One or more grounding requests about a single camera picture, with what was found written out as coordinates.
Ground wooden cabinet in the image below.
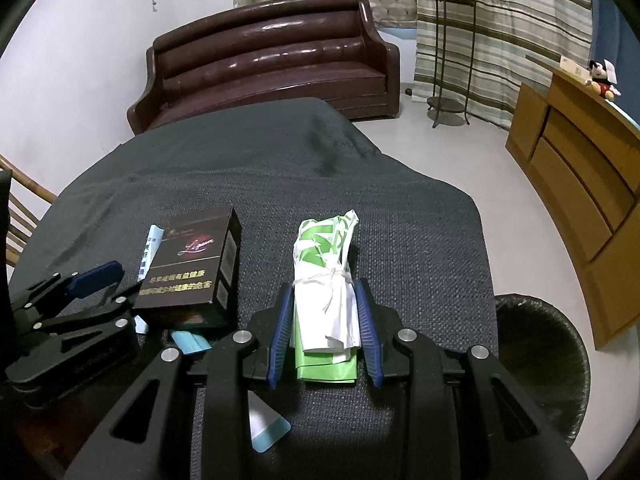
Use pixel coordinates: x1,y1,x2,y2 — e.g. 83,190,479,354
505,55,640,351

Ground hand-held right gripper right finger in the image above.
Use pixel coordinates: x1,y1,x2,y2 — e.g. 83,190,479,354
352,279,588,480

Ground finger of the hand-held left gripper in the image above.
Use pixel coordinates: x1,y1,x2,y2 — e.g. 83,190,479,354
11,261,125,313
30,296,143,346

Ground dark brown leather sofa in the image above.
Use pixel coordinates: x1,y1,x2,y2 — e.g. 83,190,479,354
126,0,402,136

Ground black metal plant stand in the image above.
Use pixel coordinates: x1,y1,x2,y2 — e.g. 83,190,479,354
426,0,478,128

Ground black mesh waste bin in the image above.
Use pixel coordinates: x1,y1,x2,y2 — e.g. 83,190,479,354
492,294,592,448

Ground green white knotted wrapper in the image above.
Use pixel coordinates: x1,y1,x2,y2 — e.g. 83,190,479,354
291,209,362,386

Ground dark cigarette box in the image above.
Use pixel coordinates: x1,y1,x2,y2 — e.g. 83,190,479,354
131,205,242,329

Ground striped curtain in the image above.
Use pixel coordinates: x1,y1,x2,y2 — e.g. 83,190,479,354
413,0,593,128

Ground white blue paper strip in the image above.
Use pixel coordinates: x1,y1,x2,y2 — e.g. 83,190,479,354
135,225,166,284

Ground mouse plush toy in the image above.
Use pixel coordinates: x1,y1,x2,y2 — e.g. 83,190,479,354
585,59,622,101

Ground bamboo chair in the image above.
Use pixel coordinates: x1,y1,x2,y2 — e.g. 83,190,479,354
0,155,58,271

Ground dark grey tablecloth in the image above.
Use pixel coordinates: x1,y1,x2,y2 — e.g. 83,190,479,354
7,97,500,480

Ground small cream box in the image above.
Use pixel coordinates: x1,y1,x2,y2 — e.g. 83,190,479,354
559,56,591,83

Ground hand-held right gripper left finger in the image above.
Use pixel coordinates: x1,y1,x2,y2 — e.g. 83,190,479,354
64,282,296,480

